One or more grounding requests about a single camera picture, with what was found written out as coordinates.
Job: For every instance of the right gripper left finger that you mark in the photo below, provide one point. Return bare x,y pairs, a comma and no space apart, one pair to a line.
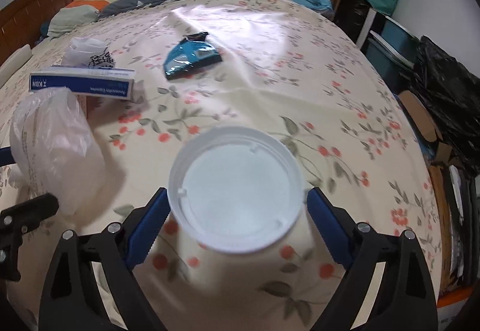
70,298

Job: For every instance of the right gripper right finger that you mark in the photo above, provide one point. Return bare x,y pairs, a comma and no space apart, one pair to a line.
405,299

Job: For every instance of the blue white medicine box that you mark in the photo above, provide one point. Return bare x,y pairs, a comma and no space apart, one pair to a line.
117,83

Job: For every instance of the white plastic lid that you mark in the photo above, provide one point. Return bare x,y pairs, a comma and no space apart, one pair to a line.
235,189

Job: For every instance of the clear plastic bag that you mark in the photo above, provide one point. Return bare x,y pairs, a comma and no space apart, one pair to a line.
55,149

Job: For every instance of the red medicine box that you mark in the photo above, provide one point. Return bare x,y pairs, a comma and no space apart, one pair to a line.
88,103

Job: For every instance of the white pillow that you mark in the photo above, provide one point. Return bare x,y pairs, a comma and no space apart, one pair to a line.
14,62

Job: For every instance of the cardboard pieces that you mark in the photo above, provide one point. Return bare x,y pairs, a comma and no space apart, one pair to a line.
430,137

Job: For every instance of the wooden headboard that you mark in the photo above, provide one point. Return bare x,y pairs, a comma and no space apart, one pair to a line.
21,22

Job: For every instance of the black garbage bag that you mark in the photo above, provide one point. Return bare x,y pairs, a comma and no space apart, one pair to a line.
450,93

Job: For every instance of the striped green orange pillow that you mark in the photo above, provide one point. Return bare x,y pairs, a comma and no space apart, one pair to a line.
77,13

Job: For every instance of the blue snack wrapper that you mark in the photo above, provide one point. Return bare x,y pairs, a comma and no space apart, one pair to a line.
189,55

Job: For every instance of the floral bed sheet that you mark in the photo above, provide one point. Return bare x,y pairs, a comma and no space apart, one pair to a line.
269,66

